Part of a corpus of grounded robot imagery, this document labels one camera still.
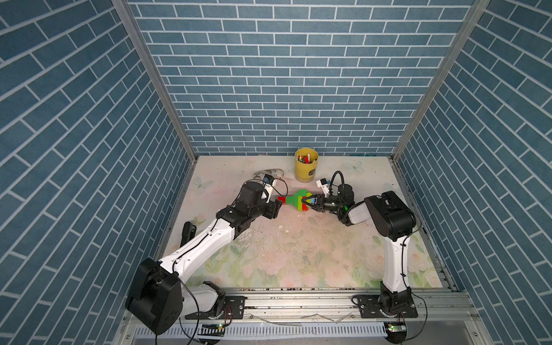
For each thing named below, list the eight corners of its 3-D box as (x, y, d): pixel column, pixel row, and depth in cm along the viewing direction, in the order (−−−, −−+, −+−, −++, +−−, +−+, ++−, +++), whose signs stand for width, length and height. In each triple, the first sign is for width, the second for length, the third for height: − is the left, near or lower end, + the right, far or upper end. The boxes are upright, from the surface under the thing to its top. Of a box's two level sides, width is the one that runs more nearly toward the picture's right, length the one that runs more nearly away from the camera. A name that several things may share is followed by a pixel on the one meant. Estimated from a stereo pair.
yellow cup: (295, 184, 111) (296, 165, 100) (294, 167, 119) (296, 147, 108) (316, 184, 111) (320, 165, 100) (314, 167, 119) (317, 147, 108)
